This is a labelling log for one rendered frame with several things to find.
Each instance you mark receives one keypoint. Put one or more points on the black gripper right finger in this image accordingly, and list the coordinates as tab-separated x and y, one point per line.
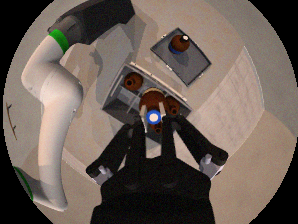
210	157

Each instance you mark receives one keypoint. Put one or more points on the grey divided crate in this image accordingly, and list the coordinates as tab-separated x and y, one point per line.
118	107

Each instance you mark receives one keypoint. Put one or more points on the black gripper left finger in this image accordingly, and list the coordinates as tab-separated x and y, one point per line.
111	158

